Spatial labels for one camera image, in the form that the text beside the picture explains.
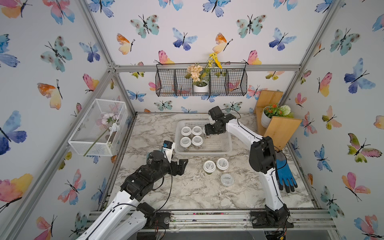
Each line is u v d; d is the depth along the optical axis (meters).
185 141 0.95
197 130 0.99
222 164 0.86
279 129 0.83
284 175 0.87
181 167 0.64
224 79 0.99
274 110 0.89
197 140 0.96
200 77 0.86
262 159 0.58
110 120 0.75
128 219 0.58
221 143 1.02
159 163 0.54
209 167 0.85
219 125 0.74
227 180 0.82
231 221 0.74
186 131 0.99
